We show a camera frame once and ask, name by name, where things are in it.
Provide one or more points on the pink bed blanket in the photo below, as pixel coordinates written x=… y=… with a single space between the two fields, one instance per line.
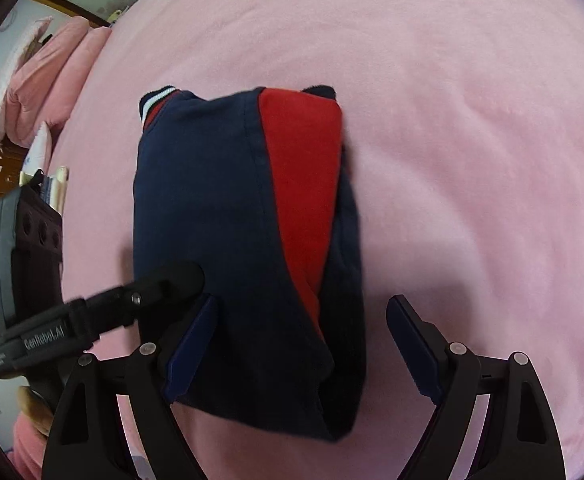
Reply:
x=464 y=123

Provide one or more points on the stack of folded clothes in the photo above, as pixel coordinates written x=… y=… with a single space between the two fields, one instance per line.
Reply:
x=55 y=184

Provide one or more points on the navy red varsity jacket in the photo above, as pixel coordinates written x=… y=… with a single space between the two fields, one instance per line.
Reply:
x=254 y=188

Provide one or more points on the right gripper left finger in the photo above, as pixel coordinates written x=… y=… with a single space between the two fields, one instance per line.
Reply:
x=87 y=439

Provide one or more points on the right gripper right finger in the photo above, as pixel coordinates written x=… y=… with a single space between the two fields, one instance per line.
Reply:
x=519 y=438

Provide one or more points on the person's left hand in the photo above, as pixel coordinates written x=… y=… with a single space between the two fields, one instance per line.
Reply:
x=34 y=409

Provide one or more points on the pink folded quilt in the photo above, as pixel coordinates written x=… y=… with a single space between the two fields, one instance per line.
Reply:
x=44 y=75

